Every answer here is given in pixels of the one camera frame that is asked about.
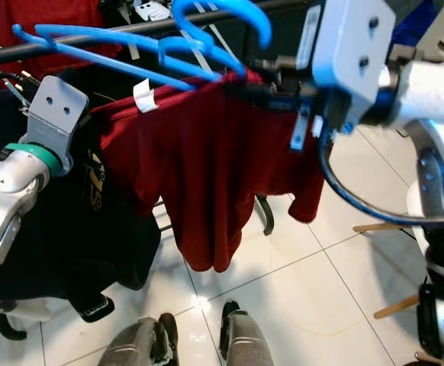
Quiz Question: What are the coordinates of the white and black device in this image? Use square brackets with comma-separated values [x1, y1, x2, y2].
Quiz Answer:
[100, 0, 171, 24]

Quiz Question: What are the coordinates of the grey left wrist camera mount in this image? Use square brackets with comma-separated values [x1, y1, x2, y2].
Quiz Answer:
[16, 75, 89, 175]

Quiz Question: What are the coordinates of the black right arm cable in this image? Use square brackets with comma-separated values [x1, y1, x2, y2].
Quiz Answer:
[317, 130, 444, 227]

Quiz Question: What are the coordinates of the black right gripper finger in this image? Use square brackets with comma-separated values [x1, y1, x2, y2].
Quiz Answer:
[222, 81, 299, 109]

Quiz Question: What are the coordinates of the grey robot right leg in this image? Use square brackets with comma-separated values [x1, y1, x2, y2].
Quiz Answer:
[218, 301, 284, 366]

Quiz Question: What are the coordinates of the red shirt with yellow print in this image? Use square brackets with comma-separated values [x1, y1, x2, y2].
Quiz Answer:
[0, 0, 124, 58]

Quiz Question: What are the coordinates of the grey robot leg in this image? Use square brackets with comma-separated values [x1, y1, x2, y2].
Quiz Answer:
[100, 313, 181, 366]
[218, 301, 284, 366]

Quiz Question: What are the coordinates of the black clothes rack rail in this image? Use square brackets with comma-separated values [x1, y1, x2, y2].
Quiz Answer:
[0, 0, 291, 66]

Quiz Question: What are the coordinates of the dark red shirt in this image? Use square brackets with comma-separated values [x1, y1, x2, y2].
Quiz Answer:
[85, 69, 326, 274]

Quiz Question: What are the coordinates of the grey robot left leg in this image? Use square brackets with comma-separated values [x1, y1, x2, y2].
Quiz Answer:
[100, 313, 181, 366]

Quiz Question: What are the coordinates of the blue bag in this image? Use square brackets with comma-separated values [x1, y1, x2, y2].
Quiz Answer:
[392, 0, 436, 48]

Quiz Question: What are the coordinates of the blue plastic hanger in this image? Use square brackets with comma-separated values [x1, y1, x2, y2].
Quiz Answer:
[12, 0, 272, 92]

